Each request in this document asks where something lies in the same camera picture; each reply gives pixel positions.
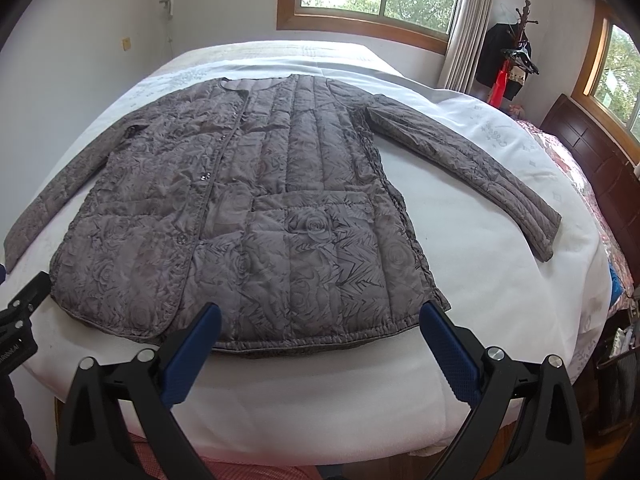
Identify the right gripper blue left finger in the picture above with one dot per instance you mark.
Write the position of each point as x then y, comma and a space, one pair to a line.
94, 442

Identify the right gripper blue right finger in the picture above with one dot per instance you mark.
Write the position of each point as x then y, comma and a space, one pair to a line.
547, 442

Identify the grey quilted floral jacket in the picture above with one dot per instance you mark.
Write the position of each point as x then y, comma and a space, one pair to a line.
268, 198

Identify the white bed sheet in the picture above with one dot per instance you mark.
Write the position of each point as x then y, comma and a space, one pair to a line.
387, 396

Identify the pink floral quilt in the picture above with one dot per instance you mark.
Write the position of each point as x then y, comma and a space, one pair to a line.
622, 282

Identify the dark wooden headboard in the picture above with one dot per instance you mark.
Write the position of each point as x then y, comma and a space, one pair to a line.
607, 169

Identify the red hanging bag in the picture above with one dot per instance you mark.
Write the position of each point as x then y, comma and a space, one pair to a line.
499, 87

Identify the wooden coat rack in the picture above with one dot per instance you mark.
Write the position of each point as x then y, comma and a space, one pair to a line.
518, 63

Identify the white pleated curtain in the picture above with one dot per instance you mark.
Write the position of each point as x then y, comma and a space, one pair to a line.
464, 45

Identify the white wall pipe fixture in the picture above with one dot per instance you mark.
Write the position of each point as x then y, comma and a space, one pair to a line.
169, 6

